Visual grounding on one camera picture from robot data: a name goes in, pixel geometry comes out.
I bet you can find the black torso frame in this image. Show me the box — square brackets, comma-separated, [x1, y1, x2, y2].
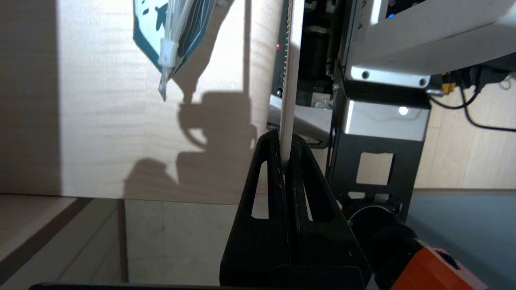
[326, 79, 432, 224]

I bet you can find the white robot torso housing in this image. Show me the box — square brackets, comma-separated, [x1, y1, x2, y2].
[345, 0, 516, 88]

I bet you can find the orange blurred object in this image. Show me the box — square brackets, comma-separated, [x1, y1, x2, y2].
[390, 246, 489, 290]

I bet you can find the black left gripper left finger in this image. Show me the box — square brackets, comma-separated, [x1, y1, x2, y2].
[220, 129, 291, 287]

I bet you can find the beige wooden shelf unit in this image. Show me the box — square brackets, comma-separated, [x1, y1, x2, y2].
[0, 0, 285, 205]

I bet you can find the thin black floor cable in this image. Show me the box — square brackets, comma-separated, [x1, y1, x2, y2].
[427, 66, 516, 133]

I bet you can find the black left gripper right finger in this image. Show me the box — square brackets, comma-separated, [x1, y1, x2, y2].
[287, 134, 372, 287]

